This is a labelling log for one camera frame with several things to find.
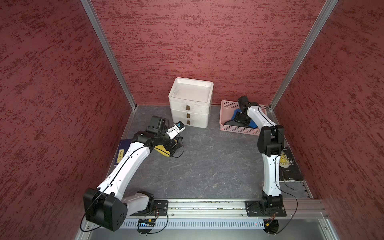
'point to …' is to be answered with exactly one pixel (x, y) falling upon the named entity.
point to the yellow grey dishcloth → (162, 150)
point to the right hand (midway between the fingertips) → (239, 122)
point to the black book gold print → (288, 169)
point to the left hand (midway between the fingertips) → (173, 140)
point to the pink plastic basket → (227, 109)
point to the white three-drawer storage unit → (190, 100)
